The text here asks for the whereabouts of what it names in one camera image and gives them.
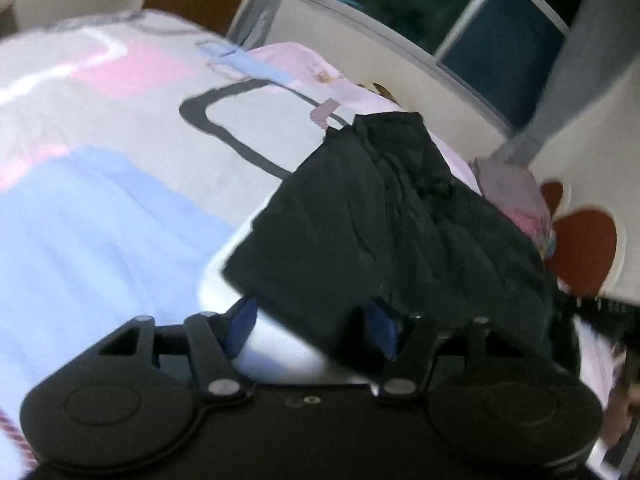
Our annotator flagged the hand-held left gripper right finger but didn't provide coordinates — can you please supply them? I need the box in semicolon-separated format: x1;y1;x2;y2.
366;297;531;404

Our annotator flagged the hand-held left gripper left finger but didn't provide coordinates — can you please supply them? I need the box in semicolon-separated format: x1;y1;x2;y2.
97;297;259;406

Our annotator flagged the black padded jacket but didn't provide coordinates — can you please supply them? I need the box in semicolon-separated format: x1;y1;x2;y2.
222;112;581;377

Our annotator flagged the pile of folded clothes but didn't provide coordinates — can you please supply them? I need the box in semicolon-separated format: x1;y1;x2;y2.
472;157;559;262

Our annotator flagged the patterned bed sheet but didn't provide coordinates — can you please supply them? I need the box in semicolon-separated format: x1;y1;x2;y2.
0;7;373;480

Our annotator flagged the red and white headboard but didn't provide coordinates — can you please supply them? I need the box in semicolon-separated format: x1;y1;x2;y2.
540;180;629;299

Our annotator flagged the pink pillow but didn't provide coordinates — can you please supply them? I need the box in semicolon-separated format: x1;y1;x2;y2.
249;42;482;197

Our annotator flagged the grey curtain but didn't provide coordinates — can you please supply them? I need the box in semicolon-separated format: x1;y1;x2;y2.
492;0;640;169
227;0;302;54

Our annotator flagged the sliding glass window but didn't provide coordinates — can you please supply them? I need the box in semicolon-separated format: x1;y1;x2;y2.
302;0;589;134

